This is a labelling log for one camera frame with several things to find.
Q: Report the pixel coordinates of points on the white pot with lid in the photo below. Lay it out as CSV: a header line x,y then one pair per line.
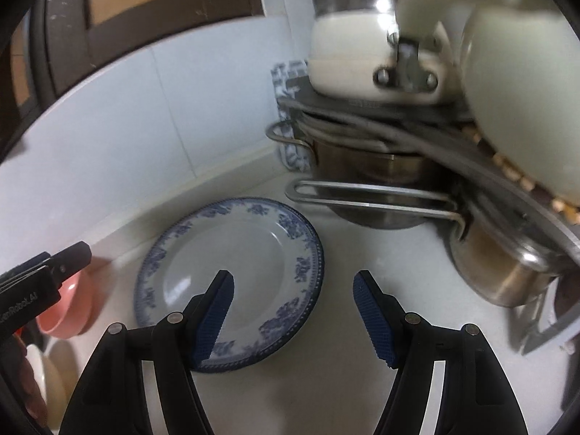
x,y
344,50

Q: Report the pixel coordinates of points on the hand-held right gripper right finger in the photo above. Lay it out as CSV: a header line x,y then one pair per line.
x,y
374,321

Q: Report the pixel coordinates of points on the large steel pot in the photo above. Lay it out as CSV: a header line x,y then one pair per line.
x,y
358,158

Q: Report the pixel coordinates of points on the steel pots under rack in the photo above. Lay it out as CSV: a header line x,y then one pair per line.
x,y
362,120

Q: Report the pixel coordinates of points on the pink bowl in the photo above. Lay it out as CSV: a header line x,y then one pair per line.
x,y
68,312

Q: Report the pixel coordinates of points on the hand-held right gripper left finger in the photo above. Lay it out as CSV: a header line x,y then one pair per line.
x,y
213,321

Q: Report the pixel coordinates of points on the wooden bead trivet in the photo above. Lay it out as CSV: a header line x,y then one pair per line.
x,y
525,183

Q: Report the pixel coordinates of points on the brown window frame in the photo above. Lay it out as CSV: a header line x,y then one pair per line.
x,y
68,54

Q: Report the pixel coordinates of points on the cream bowl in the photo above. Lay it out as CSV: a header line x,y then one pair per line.
x,y
56,371

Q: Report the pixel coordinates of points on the checkered pot holder cloth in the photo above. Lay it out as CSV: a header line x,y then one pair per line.
x,y
283,77

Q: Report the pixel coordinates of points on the cream teapot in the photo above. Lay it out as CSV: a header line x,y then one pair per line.
x,y
521,90

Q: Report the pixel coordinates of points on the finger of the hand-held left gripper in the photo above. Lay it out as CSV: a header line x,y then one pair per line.
x,y
72,260

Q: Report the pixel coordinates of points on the white stand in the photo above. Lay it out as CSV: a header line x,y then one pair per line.
x,y
539,330

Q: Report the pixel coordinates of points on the person's left hand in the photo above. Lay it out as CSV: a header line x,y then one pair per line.
x,y
25,371

